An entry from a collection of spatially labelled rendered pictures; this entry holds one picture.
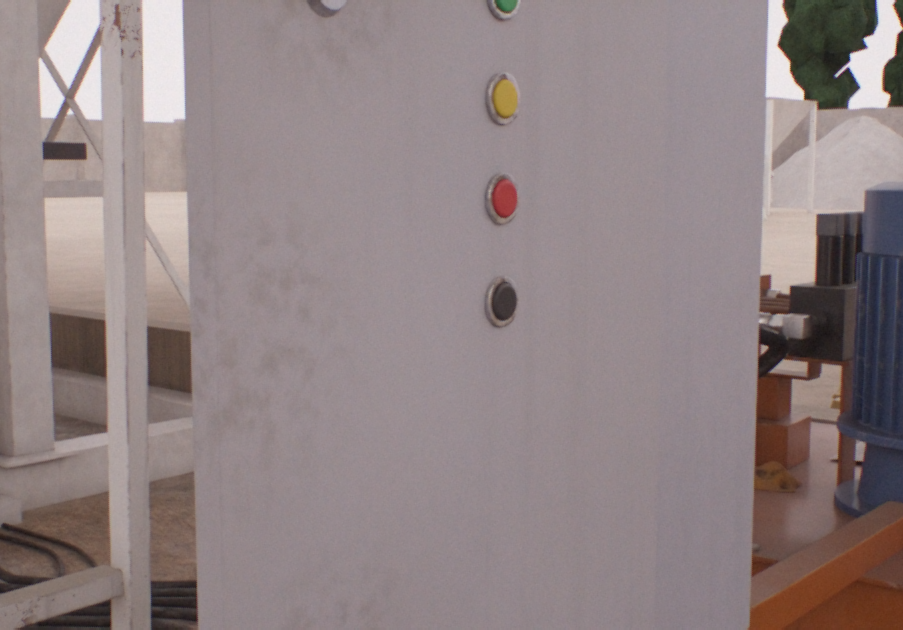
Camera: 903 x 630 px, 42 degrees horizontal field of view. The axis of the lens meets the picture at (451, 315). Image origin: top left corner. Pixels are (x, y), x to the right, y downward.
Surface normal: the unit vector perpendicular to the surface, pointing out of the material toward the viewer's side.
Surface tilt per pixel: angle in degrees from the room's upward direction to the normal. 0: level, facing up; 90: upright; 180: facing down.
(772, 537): 0
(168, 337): 90
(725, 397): 90
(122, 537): 91
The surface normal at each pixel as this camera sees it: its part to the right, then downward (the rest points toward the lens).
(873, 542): 0.76, 0.07
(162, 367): -0.65, 0.09
